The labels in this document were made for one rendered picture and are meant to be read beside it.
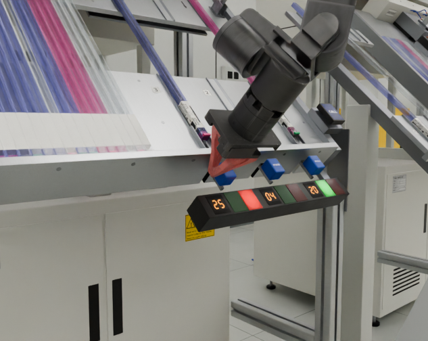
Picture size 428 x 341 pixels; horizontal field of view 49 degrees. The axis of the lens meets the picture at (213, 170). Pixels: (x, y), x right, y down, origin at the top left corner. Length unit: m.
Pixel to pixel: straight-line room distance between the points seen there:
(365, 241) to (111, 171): 0.78
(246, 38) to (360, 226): 0.74
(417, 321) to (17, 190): 0.44
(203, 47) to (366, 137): 2.21
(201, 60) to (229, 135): 2.66
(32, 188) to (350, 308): 0.93
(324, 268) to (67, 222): 0.53
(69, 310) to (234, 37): 0.62
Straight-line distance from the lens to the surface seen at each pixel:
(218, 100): 0.85
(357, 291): 1.28
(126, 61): 2.92
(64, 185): 0.60
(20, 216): 0.90
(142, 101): 0.74
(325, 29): 0.58
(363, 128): 1.20
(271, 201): 0.74
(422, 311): 0.49
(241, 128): 0.61
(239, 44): 0.60
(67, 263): 0.95
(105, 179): 0.62
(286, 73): 0.58
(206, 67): 3.28
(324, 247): 1.01
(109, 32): 1.36
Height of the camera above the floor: 0.77
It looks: 6 degrees down
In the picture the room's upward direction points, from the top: straight up
